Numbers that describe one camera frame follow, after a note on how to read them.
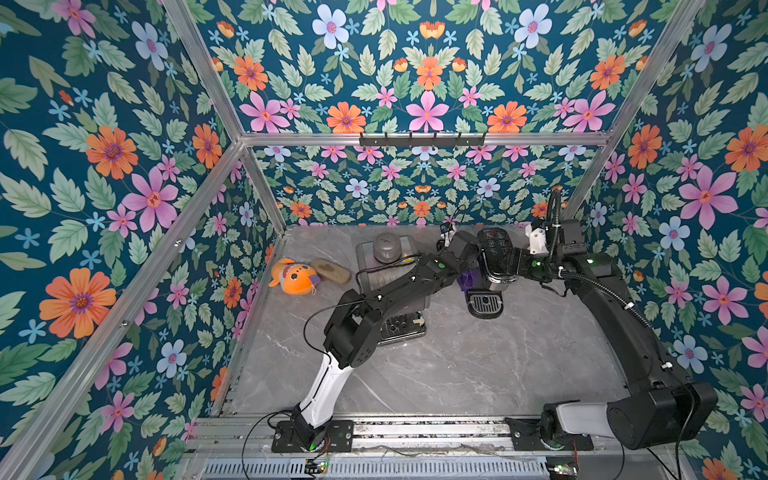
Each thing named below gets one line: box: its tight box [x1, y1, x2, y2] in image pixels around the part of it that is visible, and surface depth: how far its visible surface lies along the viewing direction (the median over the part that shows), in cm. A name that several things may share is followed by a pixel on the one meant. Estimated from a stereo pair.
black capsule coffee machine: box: [465, 227, 517, 319], surface depth 90 cm
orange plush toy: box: [268, 258, 321, 296], surface depth 97 cm
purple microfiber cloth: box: [457, 268, 477, 300], surface depth 86 cm
